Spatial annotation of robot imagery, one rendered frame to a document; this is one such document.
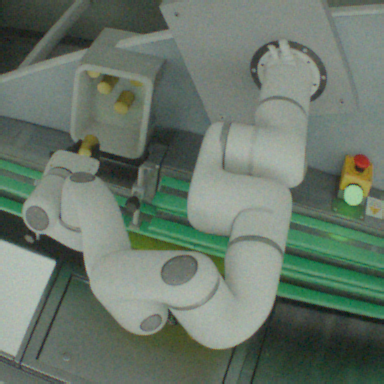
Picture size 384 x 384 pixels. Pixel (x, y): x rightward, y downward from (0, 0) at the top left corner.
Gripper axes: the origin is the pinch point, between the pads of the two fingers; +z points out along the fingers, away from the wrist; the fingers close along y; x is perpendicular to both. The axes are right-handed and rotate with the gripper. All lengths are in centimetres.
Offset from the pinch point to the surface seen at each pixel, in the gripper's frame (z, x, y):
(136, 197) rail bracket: -5.7, -3.8, 13.3
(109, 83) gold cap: 8.4, 12.6, 0.3
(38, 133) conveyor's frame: 16.9, -7.7, -18.0
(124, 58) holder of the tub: 9.5, 18.6, 2.2
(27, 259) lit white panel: -1.1, -31.6, -11.8
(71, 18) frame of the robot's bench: 58, 10, -29
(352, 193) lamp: 6, 4, 56
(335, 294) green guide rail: 5, -21, 60
